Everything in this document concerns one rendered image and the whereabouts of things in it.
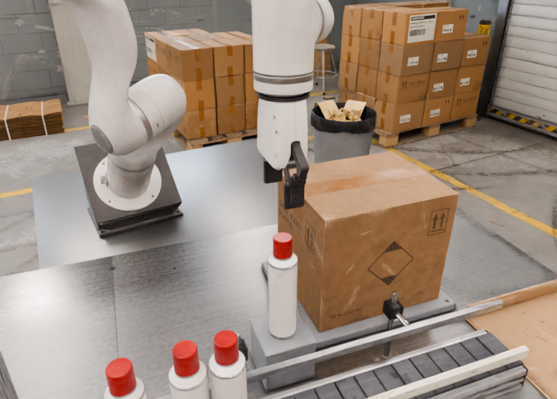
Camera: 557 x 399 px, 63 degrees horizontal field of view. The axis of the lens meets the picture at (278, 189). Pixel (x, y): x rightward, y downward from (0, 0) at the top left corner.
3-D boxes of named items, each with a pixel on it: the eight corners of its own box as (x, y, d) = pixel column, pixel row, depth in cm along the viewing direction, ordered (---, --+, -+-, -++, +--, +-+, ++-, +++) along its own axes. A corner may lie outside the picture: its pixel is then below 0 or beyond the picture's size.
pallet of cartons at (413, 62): (387, 149, 411) (402, 13, 359) (331, 123, 476) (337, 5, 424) (477, 128, 464) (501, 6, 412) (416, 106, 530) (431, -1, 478)
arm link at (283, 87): (244, 65, 66) (245, 86, 68) (264, 79, 59) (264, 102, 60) (298, 61, 69) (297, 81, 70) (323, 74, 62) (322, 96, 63)
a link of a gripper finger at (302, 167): (281, 128, 66) (280, 162, 69) (302, 149, 60) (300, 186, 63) (288, 126, 67) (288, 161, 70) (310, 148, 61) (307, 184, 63)
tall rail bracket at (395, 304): (395, 381, 86) (406, 314, 78) (375, 353, 92) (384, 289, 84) (410, 377, 87) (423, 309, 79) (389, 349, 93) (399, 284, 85)
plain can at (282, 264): (273, 343, 83) (273, 248, 73) (264, 323, 87) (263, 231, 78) (300, 335, 84) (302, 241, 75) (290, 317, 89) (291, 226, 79)
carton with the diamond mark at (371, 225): (318, 333, 94) (324, 220, 82) (277, 267, 114) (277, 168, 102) (438, 299, 104) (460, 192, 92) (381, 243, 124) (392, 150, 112)
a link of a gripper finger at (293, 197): (283, 167, 66) (283, 207, 69) (291, 176, 63) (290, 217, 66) (303, 163, 67) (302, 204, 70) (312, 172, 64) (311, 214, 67)
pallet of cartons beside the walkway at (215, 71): (276, 141, 431) (275, 42, 390) (191, 158, 394) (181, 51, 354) (225, 108, 524) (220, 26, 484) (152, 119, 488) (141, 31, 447)
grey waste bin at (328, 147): (330, 212, 309) (336, 125, 281) (298, 187, 343) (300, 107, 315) (380, 199, 327) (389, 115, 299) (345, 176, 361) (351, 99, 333)
